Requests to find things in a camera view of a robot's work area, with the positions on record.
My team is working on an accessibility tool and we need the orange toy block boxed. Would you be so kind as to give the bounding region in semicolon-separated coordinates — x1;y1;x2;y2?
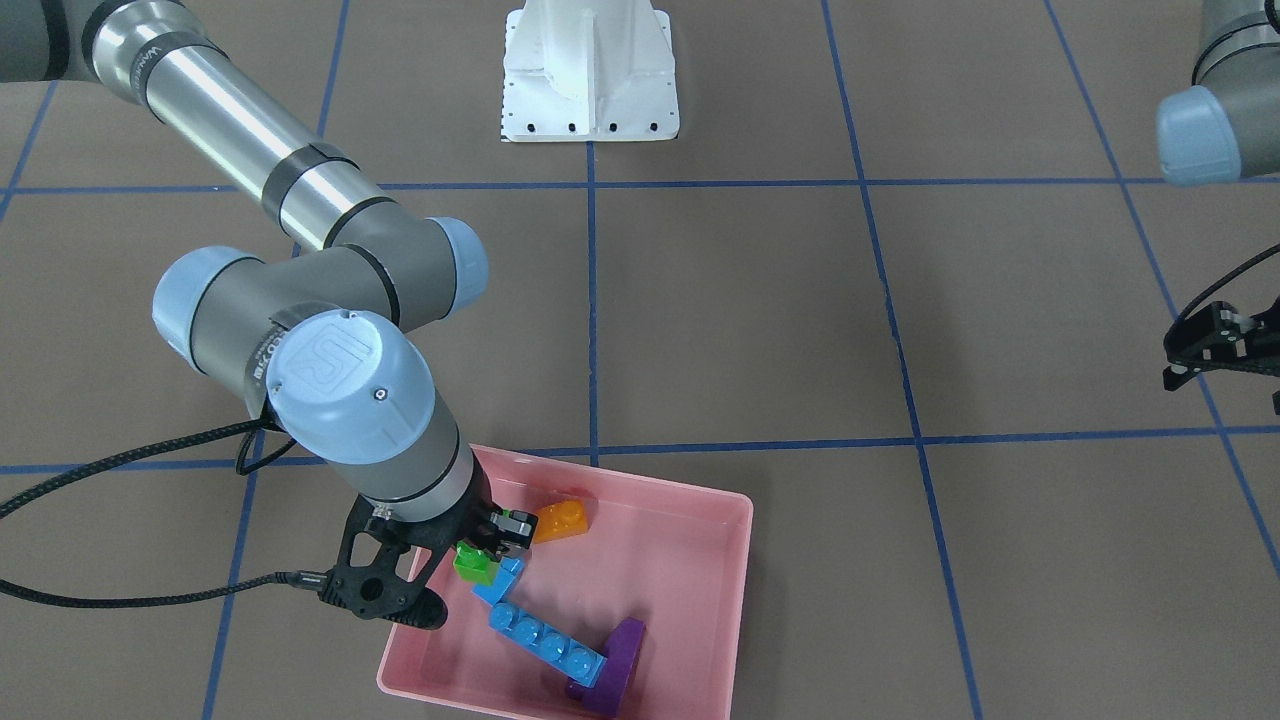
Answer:
532;498;590;544

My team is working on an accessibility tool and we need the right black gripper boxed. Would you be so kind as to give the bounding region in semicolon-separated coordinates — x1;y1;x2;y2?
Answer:
442;470;539;557

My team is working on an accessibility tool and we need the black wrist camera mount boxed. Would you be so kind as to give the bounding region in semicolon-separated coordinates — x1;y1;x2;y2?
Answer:
317;496;460;630

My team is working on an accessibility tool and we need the white pedestal column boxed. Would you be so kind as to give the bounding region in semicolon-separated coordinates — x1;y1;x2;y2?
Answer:
500;1;681;143

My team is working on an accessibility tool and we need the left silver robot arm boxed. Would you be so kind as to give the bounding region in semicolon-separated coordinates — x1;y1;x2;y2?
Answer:
1155;1;1279;391

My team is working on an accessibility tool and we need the purple toy block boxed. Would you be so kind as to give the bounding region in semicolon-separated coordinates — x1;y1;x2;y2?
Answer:
564;618;646;719

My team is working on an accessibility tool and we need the small blue toy block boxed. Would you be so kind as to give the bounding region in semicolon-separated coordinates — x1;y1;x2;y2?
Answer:
471;557;526;606

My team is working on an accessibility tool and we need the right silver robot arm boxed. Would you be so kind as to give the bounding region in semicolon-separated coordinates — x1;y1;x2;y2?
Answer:
3;1;536;557

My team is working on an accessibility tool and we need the long blue toy block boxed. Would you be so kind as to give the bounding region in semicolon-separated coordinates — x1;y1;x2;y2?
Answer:
488;602;605;689

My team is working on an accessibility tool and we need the green toy block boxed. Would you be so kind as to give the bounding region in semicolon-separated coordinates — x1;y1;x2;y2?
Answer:
452;541;500;587

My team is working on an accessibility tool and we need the pink plastic box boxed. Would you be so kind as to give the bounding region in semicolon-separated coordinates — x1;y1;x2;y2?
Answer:
378;446;753;719

